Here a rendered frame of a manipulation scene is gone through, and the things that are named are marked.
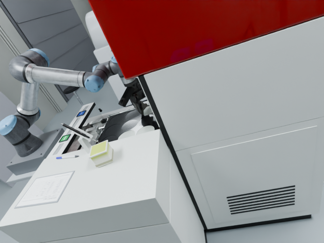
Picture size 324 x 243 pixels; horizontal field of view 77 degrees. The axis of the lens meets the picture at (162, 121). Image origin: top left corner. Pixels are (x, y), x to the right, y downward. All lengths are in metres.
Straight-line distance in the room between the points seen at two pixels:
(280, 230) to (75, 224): 1.24
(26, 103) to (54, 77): 0.43
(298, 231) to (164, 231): 1.02
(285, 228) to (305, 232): 0.11
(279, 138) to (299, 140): 0.09
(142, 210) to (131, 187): 0.08
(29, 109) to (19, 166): 0.35
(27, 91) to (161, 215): 1.03
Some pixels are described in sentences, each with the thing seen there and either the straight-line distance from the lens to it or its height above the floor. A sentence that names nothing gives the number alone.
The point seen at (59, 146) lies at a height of 0.96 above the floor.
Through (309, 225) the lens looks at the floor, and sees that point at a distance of 1.68.
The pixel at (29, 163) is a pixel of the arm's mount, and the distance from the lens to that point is 1.47.
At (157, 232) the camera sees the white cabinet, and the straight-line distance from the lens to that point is 0.83.
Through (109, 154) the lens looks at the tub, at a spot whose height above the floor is 1.01.
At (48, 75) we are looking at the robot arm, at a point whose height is 1.31.
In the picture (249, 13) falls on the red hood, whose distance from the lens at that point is 0.77.
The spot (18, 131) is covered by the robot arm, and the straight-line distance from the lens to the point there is 1.47.
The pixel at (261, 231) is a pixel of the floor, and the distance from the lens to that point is 1.63.
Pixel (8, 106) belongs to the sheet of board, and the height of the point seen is 0.78.
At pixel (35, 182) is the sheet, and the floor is 0.97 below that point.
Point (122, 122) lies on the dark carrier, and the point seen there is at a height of 0.90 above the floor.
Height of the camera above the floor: 1.46
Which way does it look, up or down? 32 degrees down
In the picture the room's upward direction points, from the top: 23 degrees counter-clockwise
